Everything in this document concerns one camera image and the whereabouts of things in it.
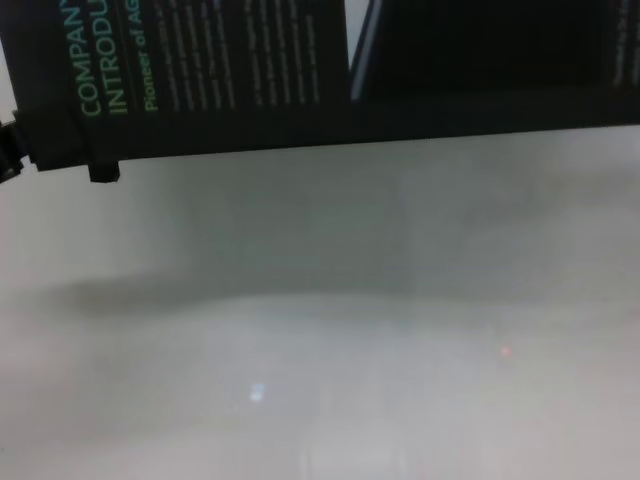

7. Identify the black company introduction poster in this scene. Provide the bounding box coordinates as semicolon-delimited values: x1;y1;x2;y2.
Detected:
0;0;640;174

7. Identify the short black tape strip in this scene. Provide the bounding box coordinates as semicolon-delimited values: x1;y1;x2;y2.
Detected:
88;158;122;184

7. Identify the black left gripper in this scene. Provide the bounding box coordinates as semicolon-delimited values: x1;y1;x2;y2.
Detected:
0;107;91;184

